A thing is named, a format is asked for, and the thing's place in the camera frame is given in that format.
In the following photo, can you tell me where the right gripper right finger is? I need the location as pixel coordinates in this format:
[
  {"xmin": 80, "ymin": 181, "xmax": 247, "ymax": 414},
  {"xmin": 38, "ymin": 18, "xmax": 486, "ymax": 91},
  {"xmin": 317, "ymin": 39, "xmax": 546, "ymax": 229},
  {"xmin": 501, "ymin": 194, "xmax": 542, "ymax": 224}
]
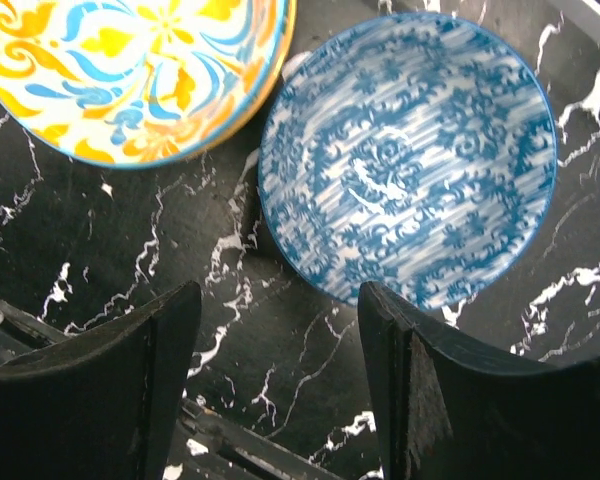
[{"xmin": 357, "ymin": 282, "xmax": 600, "ymax": 479}]

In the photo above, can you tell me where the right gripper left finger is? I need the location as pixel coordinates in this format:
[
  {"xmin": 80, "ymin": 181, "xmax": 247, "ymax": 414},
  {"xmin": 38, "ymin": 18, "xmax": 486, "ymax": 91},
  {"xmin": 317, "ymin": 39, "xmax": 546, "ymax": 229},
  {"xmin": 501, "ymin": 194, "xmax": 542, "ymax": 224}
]
[{"xmin": 0, "ymin": 281, "xmax": 202, "ymax": 479}]

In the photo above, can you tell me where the blue white patterned bowl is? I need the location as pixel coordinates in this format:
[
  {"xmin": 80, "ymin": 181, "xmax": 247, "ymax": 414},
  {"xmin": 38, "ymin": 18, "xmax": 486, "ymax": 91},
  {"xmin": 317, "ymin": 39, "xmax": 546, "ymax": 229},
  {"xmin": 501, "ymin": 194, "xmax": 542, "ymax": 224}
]
[{"xmin": 258, "ymin": 11, "xmax": 558, "ymax": 310}]

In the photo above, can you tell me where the orange blue floral bowl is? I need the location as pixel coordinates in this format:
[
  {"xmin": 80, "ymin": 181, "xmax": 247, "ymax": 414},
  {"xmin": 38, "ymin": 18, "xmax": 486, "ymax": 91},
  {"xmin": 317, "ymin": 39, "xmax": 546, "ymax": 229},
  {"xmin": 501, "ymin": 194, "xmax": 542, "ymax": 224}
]
[{"xmin": 0, "ymin": 1, "xmax": 297, "ymax": 169}]

